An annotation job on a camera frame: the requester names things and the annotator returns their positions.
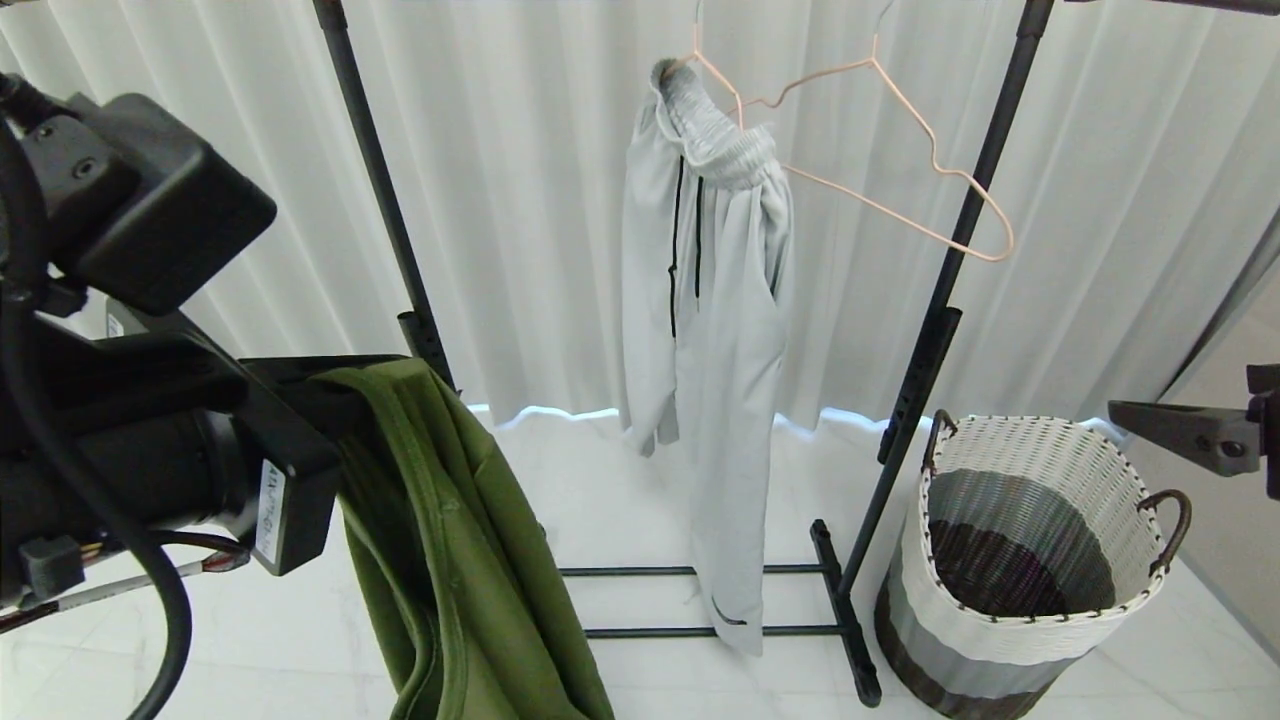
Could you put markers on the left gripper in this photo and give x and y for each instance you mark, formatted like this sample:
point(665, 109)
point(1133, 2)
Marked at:
point(150, 460)

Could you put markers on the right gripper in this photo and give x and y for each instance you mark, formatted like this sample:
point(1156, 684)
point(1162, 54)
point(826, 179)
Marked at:
point(1266, 430)

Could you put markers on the green garment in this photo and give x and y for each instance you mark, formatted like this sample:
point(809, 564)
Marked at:
point(470, 560)

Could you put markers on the pale grey shorts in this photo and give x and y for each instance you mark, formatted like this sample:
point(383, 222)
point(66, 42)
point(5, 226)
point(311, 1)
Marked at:
point(720, 350)

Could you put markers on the pink clothes hanger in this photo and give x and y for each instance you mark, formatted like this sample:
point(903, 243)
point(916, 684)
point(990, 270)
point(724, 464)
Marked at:
point(715, 72)
point(872, 62)

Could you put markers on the white laundry basket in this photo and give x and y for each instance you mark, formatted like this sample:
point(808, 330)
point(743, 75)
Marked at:
point(1030, 450)

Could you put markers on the black clothes rack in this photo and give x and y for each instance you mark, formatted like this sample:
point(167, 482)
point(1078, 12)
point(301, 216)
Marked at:
point(930, 350)

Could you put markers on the white curtain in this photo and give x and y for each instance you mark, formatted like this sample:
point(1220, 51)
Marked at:
point(500, 200)

